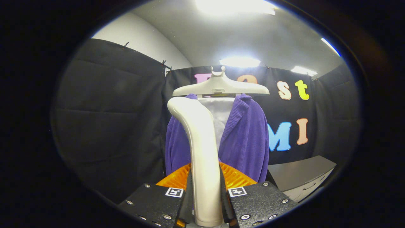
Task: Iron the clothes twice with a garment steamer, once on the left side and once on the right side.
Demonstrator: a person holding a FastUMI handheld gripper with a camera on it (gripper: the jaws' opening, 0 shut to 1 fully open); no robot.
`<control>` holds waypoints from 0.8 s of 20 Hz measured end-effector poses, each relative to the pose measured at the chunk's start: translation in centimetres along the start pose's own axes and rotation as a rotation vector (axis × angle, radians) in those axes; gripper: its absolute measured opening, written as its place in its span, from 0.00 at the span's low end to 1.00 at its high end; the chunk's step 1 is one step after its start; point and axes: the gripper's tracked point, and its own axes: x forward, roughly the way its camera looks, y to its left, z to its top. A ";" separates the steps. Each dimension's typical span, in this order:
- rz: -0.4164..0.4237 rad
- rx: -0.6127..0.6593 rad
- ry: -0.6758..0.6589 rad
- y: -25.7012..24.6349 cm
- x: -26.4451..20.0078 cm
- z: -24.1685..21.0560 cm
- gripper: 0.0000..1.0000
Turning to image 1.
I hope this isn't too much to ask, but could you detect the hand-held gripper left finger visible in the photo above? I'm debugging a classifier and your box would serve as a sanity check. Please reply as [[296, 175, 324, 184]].
[[118, 162, 193, 228]]

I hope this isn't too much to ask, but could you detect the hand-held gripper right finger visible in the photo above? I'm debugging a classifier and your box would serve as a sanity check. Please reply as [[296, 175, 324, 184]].
[[219, 161, 298, 228]]

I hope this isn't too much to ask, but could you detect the purple jacket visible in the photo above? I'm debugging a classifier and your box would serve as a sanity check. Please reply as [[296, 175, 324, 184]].
[[165, 93, 270, 183]]

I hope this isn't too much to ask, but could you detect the white garment steamer head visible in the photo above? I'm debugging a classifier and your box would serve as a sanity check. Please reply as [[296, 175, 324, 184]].
[[167, 97, 224, 227]]

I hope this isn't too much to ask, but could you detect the white clothes hanger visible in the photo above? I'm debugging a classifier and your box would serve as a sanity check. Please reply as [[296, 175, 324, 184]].
[[172, 66, 270, 97]]

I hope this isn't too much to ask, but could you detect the grey cabinet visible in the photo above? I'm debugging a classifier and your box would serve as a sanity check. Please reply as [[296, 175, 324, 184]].
[[267, 155, 337, 203]]

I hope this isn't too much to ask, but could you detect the large ceiling light panel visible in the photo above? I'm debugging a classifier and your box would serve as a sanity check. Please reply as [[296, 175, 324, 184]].
[[195, 0, 276, 16]]

